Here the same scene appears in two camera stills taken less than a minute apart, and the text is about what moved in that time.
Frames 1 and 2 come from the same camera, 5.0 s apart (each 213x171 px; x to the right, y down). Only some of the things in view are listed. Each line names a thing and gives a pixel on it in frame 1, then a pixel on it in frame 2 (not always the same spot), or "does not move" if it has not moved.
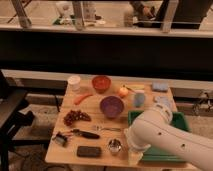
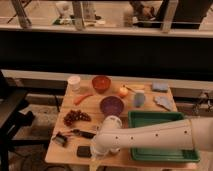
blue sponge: x=160 y=86 does not move
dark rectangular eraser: x=89 y=151 does not move
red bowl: x=101 y=83 does not move
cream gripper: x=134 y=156 → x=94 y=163
